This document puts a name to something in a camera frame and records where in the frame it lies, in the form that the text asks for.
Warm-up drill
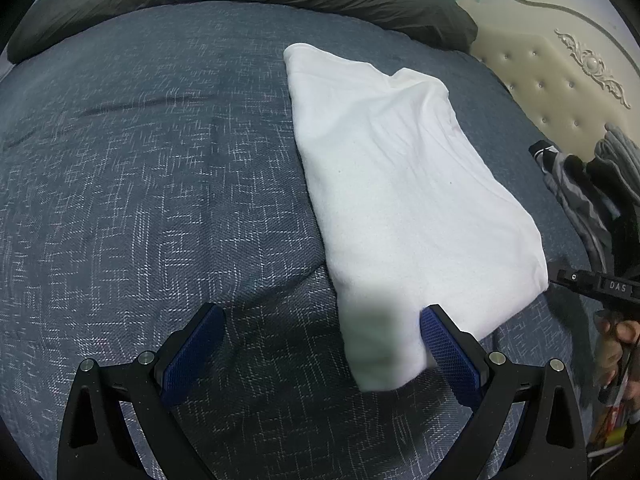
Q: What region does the cream tufted headboard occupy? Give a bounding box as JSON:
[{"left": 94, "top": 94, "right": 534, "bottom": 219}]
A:
[{"left": 457, "top": 0, "right": 640, "bottom": 161}]

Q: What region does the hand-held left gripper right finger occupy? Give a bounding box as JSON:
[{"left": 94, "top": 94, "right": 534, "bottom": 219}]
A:
[{"left": 419, "top": 304, "right": 587, "bottom": 480}]

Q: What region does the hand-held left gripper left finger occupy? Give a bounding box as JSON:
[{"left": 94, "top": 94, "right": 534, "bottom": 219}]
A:
[{"left": 57, "top": 302, "right": 227, "bottom": 480}]

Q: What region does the person's right hand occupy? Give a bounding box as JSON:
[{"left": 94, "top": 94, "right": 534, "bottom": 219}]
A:
[{"left": 594, "top": 319, "right": 640, "bottom": 392}]

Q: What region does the grey striped clothes heap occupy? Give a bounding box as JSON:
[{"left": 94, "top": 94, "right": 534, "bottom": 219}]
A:
[{"left": 529, "top": 122, "right": 640, "bottom": 281}]

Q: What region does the white long-sleeve shirt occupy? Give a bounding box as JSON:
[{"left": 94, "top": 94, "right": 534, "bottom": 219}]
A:
[{"left": 283, "top": 42, "right": 549, "bottom": 393}]

